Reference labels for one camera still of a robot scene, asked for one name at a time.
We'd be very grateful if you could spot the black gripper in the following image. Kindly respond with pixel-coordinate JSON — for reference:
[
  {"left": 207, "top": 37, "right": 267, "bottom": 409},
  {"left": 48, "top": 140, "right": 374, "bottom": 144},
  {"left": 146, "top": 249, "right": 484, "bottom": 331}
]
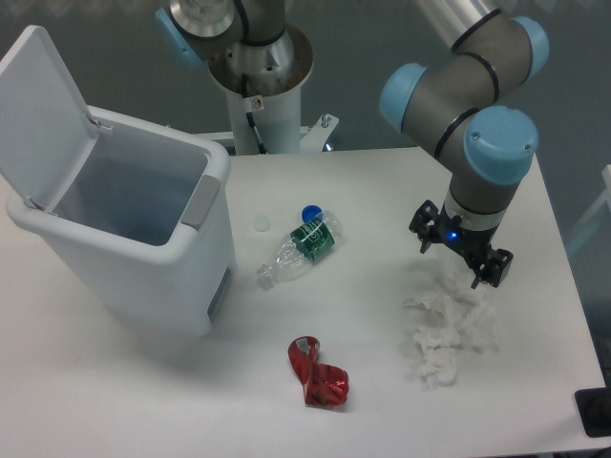
[{"left": 409, "top": 200, "right": 514, "bottom": 289}]

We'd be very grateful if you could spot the white trash can lid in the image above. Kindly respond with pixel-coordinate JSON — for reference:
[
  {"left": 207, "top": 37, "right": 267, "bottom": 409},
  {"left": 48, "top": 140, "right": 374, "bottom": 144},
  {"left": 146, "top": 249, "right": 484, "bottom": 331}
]
[{"left": 1, "top": 26, "right": 100, "bottom": 212}]

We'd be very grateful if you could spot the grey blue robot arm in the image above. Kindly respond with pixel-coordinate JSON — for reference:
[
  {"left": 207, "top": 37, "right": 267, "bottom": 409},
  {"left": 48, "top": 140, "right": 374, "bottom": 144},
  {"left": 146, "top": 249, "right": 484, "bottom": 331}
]
[{"left": 156, "top": 1, "right": 549, "bottom": 286}]

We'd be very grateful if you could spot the blue bottle cap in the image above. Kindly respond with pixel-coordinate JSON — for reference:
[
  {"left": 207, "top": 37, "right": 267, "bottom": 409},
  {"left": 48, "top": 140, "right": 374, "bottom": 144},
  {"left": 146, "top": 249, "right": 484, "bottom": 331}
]
[{"left": 301, "top": 204, "right": 323, "bottom": 223}]

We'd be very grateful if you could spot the crushed red can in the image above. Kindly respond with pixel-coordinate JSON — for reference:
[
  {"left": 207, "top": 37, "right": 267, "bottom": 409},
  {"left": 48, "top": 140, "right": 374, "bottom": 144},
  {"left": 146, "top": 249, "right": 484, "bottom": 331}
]
[{"left": 287, "top": 336, "right": 349, "bottom": 407}]

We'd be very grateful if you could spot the white bottle cap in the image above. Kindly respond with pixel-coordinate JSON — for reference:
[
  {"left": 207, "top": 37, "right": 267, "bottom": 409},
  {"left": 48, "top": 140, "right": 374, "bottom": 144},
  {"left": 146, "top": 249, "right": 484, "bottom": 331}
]
[{"left": 252, "top": 215, "right": 271, "bottom": 233}]

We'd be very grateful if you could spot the white trash can body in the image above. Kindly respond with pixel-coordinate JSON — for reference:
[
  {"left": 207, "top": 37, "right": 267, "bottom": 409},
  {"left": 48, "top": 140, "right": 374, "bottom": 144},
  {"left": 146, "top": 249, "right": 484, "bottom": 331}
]
[{"left": 7, "top": 108, "right": 236, "bottom": 336}]

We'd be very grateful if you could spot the crumpled white tissue paper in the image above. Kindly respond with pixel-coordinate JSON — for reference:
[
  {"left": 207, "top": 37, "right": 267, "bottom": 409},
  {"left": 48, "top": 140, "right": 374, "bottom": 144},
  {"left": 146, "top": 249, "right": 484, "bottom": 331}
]
[{"left": 404, "top": 258, "right": 498, "bottom": 389}]

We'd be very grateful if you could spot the clear crushed plastic bottle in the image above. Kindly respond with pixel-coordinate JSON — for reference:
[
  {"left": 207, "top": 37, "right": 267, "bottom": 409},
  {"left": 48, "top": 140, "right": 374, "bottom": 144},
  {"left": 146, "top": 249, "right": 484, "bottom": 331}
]
[{"left": 255, "top": 210, "right": 344, "bottom": 290}]

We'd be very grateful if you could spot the white furniture piece right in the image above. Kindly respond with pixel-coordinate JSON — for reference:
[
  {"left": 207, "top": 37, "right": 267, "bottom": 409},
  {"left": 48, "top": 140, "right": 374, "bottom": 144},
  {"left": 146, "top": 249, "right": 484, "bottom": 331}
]
[{"left": 565, "top": 164, "right": 610, "bottom": 258}]

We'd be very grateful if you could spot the black device at edge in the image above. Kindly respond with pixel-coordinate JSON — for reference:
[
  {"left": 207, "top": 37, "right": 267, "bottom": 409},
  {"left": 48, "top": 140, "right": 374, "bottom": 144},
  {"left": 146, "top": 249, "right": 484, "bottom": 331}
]
[{"left": 575, "top": 387, "right": 610, "bottom": 438}]

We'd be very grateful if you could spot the white metal bracket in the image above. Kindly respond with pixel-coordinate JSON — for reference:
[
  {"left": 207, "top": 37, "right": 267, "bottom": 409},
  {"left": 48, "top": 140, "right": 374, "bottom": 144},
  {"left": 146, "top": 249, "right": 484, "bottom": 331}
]
[{"left": 300, "top": 114, "right": 340, "bottom": 154}]

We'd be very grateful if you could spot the black cable on pedestal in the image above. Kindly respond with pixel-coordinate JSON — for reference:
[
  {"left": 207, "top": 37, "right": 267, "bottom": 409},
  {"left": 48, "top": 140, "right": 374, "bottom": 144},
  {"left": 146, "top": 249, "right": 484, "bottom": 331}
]
[{"left": 240, "top": 73, "right": 268, "bottom": 155}]

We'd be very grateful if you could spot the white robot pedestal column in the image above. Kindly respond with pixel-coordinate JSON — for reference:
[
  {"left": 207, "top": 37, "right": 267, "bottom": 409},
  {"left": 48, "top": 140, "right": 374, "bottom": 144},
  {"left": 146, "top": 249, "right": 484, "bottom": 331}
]
[{"left": 208, "top": 24, "right": 313, "bottom": 156}]

